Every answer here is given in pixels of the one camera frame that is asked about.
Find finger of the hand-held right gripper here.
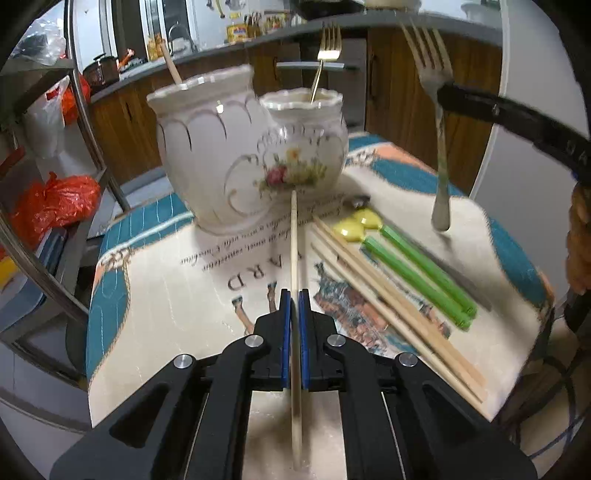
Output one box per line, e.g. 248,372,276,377
436,82,542,145

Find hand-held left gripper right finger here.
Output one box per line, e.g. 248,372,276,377
298,288,539,480

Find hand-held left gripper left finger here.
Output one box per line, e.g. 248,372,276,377
50,288,293,480

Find silver fork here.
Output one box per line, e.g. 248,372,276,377
401,21,455,232

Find green handled yellow spoon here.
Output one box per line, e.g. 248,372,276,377
333,219,472,330
355,209,478,319

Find small floral ceramic jar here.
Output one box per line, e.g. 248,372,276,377
233,88,350,204

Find large white ceramic jar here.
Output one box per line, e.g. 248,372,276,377
147,65,278,236

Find person's right hand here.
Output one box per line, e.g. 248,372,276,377
566,182,591,296

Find printed tablecloth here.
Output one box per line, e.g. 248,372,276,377
85,131,555,428

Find built-in oven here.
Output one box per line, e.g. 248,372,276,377
277,37,370,130

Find gold fork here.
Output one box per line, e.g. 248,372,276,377
310,25,342,103

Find wooden lower cabinets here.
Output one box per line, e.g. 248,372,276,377
88,30,504,195

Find large red plastic bag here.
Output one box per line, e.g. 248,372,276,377
9,172,102,250

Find grey kitchen counter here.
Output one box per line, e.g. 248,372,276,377
90,16,504,104

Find small red plastic bag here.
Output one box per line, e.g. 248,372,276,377
62,74,93,126

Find dark rice cooker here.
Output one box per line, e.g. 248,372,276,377
83,53,122,88

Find white plastic bag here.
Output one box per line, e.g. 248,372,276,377
21,76,70,160

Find chrome faucet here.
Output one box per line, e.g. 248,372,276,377
168,23,197,54

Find kitchen window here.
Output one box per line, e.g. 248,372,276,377
111,0,204,61

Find metal shelf rack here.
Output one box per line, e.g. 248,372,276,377
0,0,134,407

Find clear plastic bag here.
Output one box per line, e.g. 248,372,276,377
9,18,68,68

